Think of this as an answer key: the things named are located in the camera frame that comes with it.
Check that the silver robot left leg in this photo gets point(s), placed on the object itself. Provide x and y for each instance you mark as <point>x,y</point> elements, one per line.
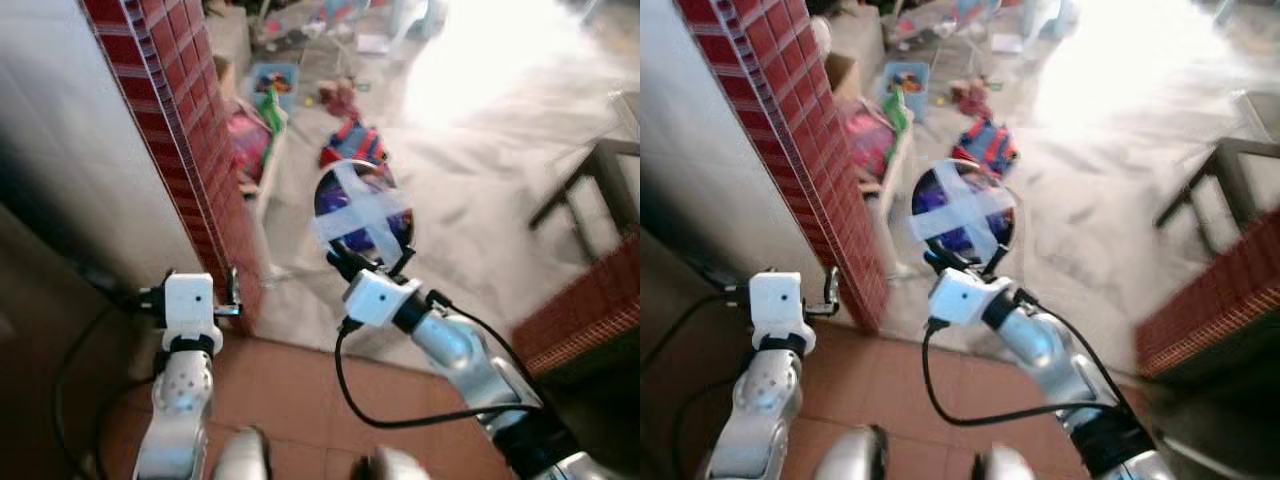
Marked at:
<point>855,460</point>
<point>245,460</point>

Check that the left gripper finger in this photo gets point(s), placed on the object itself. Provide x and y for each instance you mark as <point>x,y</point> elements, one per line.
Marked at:
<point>830,288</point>
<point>236,290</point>

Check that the silver robot right leg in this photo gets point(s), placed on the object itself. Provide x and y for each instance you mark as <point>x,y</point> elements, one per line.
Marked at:
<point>400,468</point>
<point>1005,468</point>

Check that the red tiled low counter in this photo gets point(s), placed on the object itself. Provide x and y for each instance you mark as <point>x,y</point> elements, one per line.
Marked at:
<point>580,310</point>
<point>1210,300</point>

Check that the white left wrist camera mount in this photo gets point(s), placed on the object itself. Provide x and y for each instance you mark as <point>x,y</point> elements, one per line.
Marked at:
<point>190,300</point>
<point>778,300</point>

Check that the small red toy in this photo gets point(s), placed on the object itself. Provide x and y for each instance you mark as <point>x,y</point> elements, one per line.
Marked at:
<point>972,98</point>
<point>343,100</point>

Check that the red and blue bag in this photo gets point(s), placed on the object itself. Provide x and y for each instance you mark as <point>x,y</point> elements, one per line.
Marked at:
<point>988,145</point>
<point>355,143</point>

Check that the dark metal table frame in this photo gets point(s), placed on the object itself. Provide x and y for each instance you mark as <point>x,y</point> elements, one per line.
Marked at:
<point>1190,187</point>
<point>570,185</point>

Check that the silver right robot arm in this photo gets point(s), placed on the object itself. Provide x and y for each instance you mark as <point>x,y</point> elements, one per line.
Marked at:
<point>1045,345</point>
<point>460,350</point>

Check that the round bowl with tape cross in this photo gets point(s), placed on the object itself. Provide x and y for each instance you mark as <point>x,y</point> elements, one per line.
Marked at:
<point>360,210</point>
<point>960,210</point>

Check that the blue toy box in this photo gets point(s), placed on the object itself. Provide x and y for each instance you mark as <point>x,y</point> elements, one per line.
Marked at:
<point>275,75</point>
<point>905,78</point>

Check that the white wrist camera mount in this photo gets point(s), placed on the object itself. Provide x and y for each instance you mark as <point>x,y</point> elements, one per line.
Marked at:
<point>778,300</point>
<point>380,297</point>
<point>190,300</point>
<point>965,297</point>

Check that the brown cardboard box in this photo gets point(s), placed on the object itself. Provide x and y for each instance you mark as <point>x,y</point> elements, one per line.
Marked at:
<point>855,70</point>
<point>230,40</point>

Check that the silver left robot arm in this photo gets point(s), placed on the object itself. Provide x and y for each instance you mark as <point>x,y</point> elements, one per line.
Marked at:
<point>180,400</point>
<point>760,400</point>

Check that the green plastic toy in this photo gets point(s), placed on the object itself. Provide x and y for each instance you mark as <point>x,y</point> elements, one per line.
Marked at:
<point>272,112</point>
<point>898,112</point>

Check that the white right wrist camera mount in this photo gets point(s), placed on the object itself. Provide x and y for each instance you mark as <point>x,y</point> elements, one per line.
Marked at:
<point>965,297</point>
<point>380,297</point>

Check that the white storage bin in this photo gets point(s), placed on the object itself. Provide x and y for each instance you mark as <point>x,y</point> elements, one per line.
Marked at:
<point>270,185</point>
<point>893,185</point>

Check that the silver robot leg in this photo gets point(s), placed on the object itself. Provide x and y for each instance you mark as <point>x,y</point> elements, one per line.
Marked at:
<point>1005,468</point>
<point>245,460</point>
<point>400,468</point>
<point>855,460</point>

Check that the pink bag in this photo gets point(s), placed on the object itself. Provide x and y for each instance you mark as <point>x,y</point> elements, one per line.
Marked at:
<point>248,145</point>
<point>865,140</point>

